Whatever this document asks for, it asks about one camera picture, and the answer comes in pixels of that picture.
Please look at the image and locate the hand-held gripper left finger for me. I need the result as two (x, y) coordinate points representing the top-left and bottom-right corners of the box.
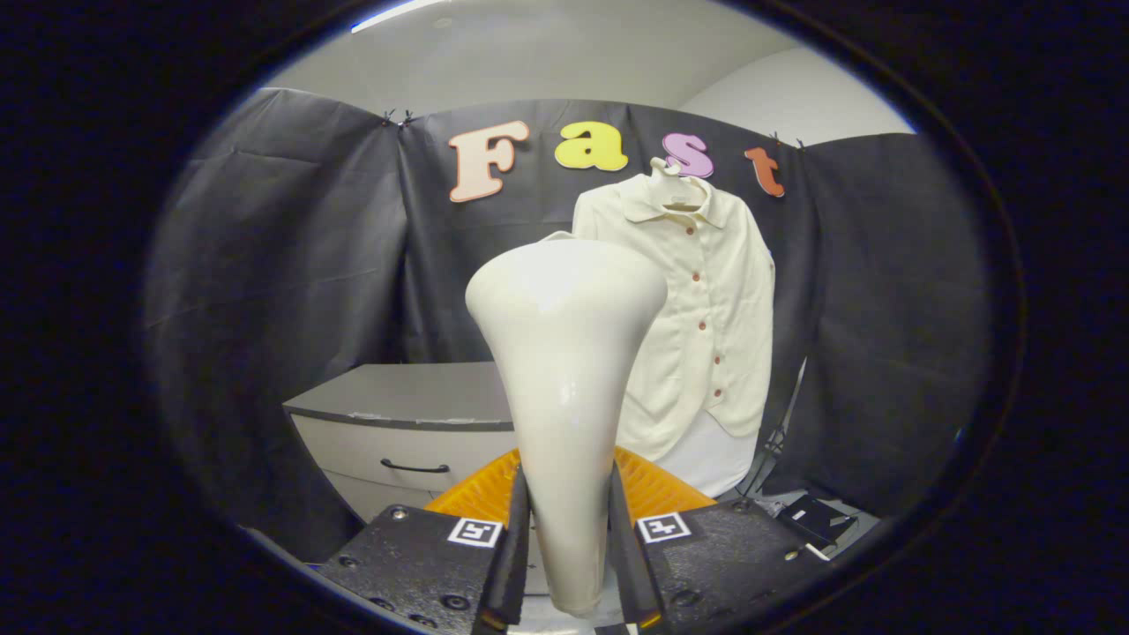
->
(313, 448), (533, 635)

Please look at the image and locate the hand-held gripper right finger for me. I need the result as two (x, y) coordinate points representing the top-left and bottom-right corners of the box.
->
(607, 446), (834, 631)

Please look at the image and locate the cream button-up shirt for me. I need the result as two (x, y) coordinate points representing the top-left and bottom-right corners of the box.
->
(572, 172), (777, 461)

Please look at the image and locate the white cloth panel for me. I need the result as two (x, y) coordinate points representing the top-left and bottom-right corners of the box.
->
(654, 407), (761, 499)

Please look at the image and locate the black box device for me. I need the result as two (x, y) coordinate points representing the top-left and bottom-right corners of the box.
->
(781, 494), (858, 552)

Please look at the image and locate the grey drawer cabinet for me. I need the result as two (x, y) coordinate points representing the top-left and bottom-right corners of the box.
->
(282, 362), (530, 530)

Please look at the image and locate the grey metal pole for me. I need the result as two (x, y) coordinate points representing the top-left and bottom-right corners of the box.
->
(750, 357), (808, 495)

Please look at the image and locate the white plastic hanger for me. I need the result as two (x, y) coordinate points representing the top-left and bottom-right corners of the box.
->
(648, 157), (711, 213)

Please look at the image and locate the ceiling light strip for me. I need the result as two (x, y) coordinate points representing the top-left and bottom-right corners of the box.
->
(351, 0), (451, 34)

